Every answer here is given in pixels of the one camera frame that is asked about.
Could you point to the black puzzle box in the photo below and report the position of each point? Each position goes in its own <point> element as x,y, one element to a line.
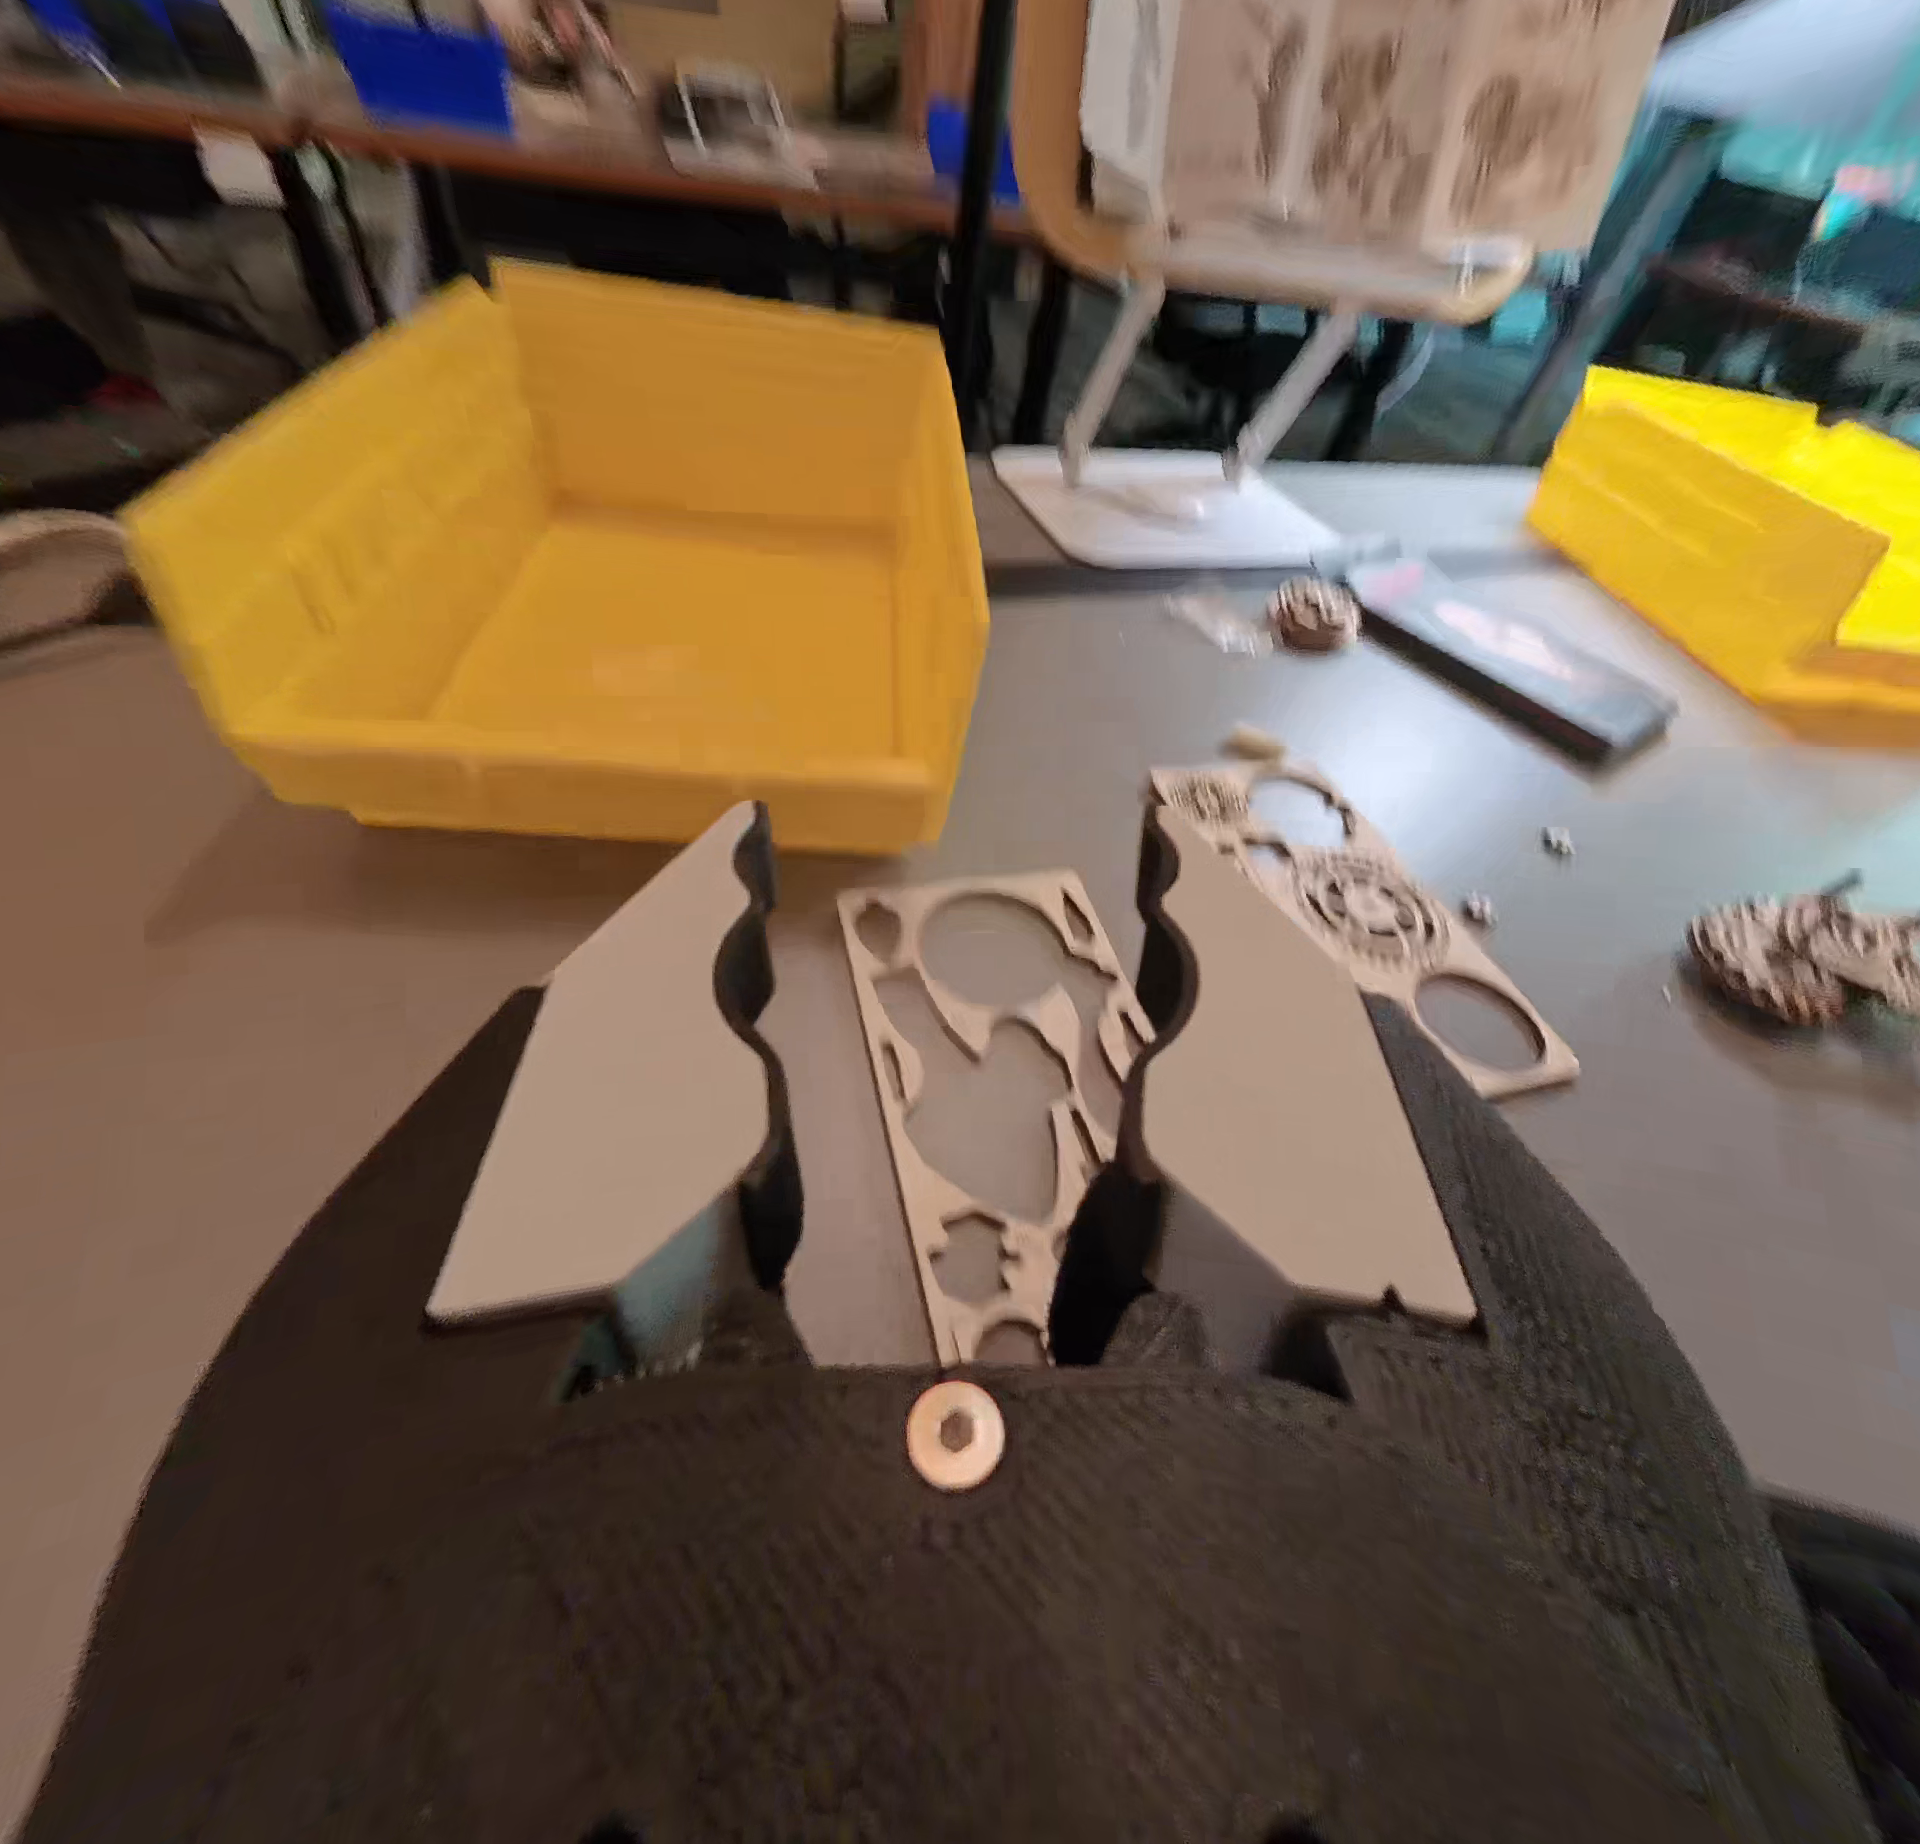
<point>1500,661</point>

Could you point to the emptied wooden puzzle sheet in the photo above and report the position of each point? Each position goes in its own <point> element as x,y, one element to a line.
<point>915,1169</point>

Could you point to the grey desk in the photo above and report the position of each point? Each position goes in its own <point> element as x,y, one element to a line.
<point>375,945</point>

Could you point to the yellow plastic bin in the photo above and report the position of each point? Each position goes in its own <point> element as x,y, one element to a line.
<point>675,644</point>
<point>1695,555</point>

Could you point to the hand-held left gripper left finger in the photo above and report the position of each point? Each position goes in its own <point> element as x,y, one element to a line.
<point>630,1109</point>

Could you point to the white document stand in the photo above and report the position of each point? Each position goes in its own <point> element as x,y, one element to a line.
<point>1155,516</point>

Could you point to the puzzle instruction booklet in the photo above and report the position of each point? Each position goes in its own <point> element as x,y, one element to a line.
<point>1351,73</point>

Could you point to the small round wooden gear stack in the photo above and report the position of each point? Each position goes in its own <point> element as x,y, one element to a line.
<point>1317,614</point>

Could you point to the wooden gear assembly with pegs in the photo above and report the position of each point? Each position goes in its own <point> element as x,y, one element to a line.
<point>1771,959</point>

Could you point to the clear plastic bag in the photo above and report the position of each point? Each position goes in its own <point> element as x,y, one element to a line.
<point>1222,621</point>

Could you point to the metal storage rack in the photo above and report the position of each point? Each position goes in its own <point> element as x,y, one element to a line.
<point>600,163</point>

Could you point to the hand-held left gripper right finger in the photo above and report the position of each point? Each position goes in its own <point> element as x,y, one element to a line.
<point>1276,1109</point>

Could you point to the wooden puzzle sheet with gears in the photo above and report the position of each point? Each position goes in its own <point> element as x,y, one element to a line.
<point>1463,967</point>

